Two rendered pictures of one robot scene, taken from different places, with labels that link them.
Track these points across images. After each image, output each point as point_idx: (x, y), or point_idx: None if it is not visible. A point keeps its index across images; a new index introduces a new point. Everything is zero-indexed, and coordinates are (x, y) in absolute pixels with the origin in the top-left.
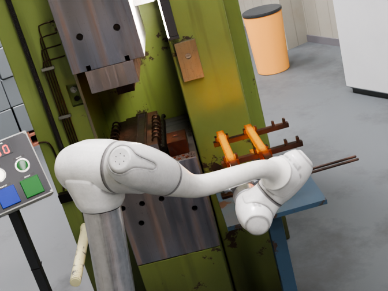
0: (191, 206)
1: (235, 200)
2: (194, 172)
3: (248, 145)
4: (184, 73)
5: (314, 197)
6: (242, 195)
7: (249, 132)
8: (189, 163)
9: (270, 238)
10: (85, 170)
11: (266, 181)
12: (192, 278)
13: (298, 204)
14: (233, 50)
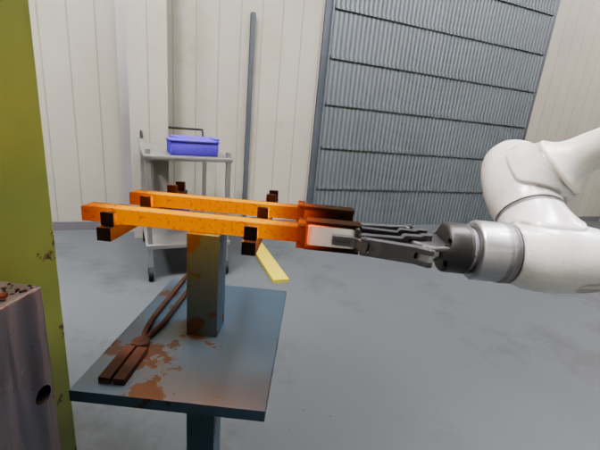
0: None
1: (520, 249)
2: (33, 345)
3: (46, 267)
4: None
5: (269, 295)
6: (548, 225)
7: (179, 195)
8: (20, 313)
9: (198, 416)
10: None
11: (587, 174)
12: None
13: (273, 311)
14: (30, 25)
